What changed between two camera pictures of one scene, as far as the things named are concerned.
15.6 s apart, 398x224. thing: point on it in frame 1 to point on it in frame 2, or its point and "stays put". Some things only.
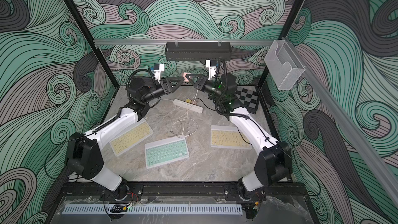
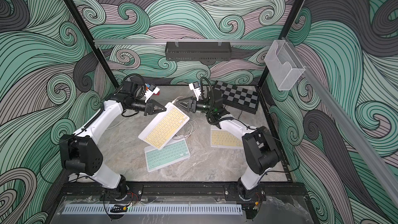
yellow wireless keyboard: (139, 130) to (166, 124)
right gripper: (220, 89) to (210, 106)
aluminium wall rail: (194, 42) stays put
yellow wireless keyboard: (229, 137) stays put
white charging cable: (187, 117) to (173, 100)
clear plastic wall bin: (284, 66) stays put
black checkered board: (248, 97) stays put
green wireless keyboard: (162, 152) stays put
